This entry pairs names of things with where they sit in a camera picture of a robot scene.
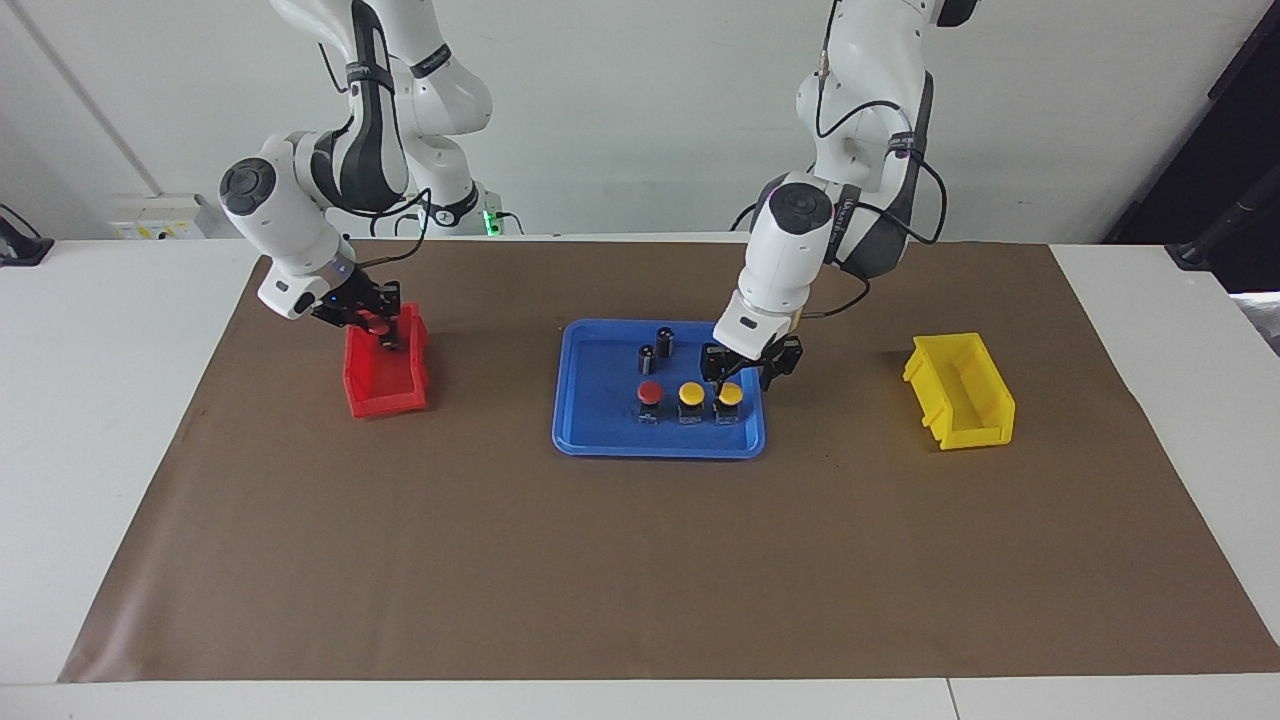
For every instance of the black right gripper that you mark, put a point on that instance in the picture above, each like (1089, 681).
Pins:
(355, 298)

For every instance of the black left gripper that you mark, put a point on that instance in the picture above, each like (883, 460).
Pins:
(750, 358)

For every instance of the red push button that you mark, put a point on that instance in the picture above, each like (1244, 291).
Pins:
(376, 325)
(650, 391)

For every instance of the yellow push button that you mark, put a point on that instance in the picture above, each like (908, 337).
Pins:
(730, 394)
(691, 392)

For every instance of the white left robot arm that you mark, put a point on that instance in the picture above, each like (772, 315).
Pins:
(790, 250)

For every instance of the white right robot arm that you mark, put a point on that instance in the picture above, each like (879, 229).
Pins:
(290, 230)

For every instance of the red plastic storage bin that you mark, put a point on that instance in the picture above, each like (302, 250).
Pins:
(385, 400)

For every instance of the black cylindrical capacitor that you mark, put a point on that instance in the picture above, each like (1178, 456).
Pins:
(648, 362)
(665, 345)

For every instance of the blue plastic tray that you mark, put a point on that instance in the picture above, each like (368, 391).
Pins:
(600, 420)

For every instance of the brown paper table mat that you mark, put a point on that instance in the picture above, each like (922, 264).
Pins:
(400, 550)

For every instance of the yellow plastic storage bin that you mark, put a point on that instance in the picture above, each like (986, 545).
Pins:
(985, 420)

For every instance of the black device on table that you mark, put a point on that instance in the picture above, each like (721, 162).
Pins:
(25, 250)

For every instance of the black stand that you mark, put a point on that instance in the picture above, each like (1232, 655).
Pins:
(1195, 255)

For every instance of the grey metallic object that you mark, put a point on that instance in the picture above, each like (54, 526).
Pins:
(1265, 320)

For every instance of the dark panel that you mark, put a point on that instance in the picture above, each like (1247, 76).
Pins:
(1240, 120)

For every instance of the white wall socket box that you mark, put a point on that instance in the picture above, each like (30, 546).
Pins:
(150, 215)

